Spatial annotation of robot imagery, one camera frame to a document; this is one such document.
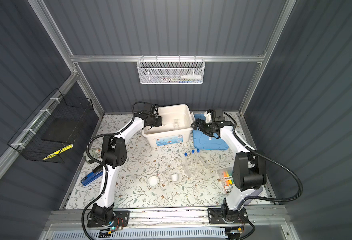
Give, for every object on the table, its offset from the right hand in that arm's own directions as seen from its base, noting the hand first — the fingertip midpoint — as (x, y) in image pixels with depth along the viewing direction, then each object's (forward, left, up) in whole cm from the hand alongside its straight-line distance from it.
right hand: (198, 128), depth 90 cm
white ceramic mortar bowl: (-27, +27, -15) cm, 41 cm away
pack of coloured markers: (-24, -15, -15) cm, 32 cm away
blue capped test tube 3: (-15, +1, -10) cm, 18 cm away
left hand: (+12, +25, -7) cm, 29 cm away
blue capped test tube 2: (-16, +4, -1) cm, 16 cm away
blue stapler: (-23, +61, -12) cm, 66 cm away
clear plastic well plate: (-19, +1, -16) cm, 25 cm away
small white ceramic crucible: (-26, +15, -13) cm, 32 cm away
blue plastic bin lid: (+1, -3, -16) cm, 16 cm away
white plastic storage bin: (-3, +20, -3) cm, 21 cm away
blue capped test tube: (-18, +8, -11) cm, 22 cm away
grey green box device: (-10, +66, -11) cm, 67 cm away
